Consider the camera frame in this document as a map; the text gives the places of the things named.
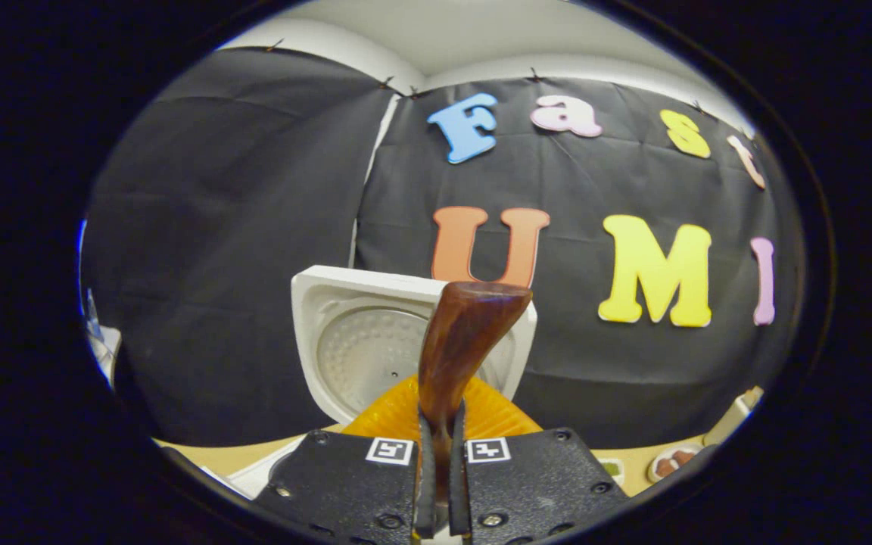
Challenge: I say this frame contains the black backdrop cloth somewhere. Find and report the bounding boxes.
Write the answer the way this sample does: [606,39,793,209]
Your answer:
[80,47,808,449]

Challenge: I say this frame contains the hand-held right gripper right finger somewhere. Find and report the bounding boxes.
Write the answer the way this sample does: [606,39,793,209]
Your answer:
[447,376,630,544]

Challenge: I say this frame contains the brown wooden spoon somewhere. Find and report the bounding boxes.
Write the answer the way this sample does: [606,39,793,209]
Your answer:
[417,282,534,523]

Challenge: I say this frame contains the white rice cooker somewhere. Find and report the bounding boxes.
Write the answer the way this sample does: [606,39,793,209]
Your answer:
[224,265,539,500]

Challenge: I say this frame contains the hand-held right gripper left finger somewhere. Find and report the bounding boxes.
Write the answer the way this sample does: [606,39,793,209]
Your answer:
[254,375,437,545]

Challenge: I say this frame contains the round white plate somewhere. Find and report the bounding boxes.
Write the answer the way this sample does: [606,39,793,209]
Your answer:
[646,445,702,484]

